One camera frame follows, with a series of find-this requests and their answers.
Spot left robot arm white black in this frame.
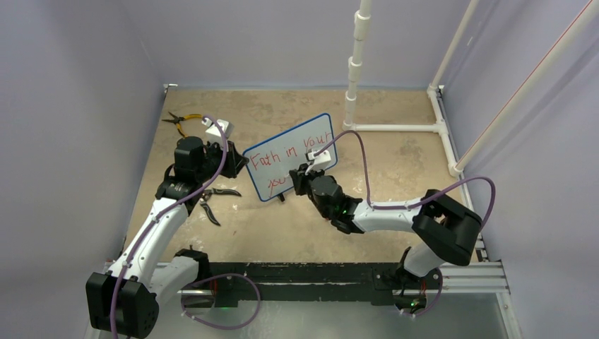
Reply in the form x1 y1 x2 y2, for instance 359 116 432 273
85 136 248 338

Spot white PVC pipe frame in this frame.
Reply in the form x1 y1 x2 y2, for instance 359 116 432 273
341 0 599 178

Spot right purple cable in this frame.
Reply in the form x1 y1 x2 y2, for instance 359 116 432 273
311 130 497 319

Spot aluminium frame rail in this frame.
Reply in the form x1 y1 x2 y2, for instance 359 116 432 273
428 85 522 338

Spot black handled cutters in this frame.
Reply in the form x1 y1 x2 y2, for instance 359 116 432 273
198 188 242 227

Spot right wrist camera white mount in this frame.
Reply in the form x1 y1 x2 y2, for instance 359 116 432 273
305 150 333 173

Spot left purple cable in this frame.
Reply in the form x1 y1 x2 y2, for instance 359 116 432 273
108 114 261 339

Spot yellow handled pliers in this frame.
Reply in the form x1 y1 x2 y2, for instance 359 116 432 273
162 112 203 138

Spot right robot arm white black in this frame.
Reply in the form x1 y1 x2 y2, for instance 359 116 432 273
290 165 484 287

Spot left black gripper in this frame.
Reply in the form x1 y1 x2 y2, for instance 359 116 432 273
196 138 248 183

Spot blue framed whiteboard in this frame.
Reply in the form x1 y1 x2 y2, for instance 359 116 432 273
242 112 335 202

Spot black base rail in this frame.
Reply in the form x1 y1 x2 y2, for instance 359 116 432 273
165 248 443 310

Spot purple cable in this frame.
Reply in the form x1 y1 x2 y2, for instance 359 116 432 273
108 114 261 339
311 130 497 319

